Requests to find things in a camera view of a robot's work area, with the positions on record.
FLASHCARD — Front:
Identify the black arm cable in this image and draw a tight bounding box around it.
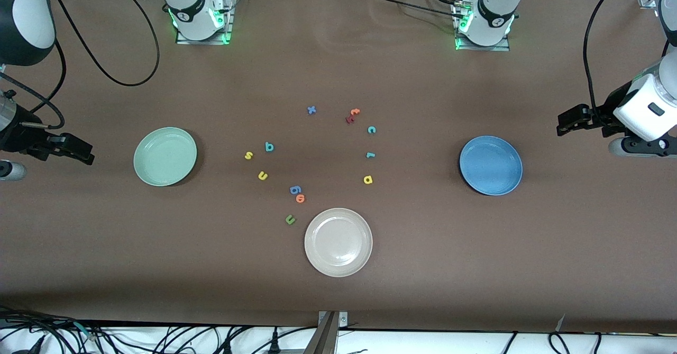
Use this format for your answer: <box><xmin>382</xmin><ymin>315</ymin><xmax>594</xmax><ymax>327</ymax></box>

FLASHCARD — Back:
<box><xmin>583</xmin><ymin>0</ymin><xmax>635</xmax><ymax>127</ymax></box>
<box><xmin>0</xmin><ymin>0</ymin><xmax>161</xmax><ymax>130</ymax></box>

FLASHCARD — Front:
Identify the aluminium profile post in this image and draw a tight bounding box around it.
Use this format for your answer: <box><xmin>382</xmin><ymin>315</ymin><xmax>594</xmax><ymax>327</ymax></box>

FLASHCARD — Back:
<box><xmin>304</xmin><ymin>312</ymin><xmax>339</xmax><ymax>354</ymax></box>

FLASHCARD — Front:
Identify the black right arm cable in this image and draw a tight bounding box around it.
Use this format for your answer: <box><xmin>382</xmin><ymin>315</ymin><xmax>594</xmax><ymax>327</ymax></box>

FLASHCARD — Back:
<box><xmin>0</xmin><ymin>0</ymin><xmax>161</xmax><ymax>130</ymax></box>

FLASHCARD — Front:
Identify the teal cable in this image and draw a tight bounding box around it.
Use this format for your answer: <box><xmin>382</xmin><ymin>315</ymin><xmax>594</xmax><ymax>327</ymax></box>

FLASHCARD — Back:
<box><xmin>73</xmin><ymin>321</ymin><xmax>99</xmax><ymax>341</ymax></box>

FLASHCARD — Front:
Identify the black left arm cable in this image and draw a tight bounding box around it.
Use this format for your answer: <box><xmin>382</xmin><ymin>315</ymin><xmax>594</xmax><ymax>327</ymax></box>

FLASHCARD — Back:
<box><xmin>583</xmin><ymin>0</ymin><xmax>635</xmax><ymax>127</ymax></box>

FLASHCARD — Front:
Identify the thin black table cable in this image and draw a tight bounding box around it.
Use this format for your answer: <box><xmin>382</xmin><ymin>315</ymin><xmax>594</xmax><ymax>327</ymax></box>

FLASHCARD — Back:
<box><xmin>370</xmin><ymin>0</ymin><xmax>466</xmax><ymax>21</ymax></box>

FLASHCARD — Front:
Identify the looped black cable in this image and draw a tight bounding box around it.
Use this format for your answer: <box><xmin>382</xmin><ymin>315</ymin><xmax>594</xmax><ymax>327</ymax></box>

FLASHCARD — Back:
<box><xmin>548</xmin><ymin>332</ymin><xmax>572</xmax><ymax>354</ymax></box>

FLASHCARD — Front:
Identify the beige plate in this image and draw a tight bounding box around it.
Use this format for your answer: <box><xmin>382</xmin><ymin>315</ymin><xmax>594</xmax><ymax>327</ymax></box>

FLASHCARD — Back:
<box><xmin>304</xmin><ymin>208</ymin><xmax>373</xmax><ymax>278</ymax></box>

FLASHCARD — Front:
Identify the small metal bracket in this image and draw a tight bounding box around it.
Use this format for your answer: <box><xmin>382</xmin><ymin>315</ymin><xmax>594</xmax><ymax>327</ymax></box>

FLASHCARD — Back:
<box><xmin>318</xmin><ymin>311</ymin><xmax>349</xmax><ymax>329</ymax></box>

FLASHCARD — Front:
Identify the green plate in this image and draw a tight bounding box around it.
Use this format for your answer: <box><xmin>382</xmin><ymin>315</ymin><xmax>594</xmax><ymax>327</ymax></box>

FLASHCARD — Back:
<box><xmin>133</xmin><ymin>126</ymin><xmax>198</xmax><ymax>187</ymax></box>

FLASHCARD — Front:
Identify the blue plate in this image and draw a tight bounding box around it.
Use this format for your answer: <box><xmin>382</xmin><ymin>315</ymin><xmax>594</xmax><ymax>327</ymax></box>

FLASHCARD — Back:
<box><xmin>459</xmin><ymin>135</ymin><xmax>524</xmax><ymax>196</ymax></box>

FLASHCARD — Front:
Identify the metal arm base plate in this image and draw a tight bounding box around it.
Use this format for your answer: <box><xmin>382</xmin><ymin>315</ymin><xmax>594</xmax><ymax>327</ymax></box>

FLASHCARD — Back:
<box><xmin>455</xmin><ymin>2</ymin><xmax>511</xmax><ymax>52</ymax></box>
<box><xmin>176</xmin><ymin>0</ymin><xmax>234</xmax><ymax>46</ymax></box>

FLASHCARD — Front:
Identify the thick black cable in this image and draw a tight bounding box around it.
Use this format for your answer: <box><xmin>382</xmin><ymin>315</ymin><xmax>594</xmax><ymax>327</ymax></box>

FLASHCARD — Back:
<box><xmin>0</xmin><ymin>304</ymin><xmax>80</xmax><ymax>334</ymax></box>

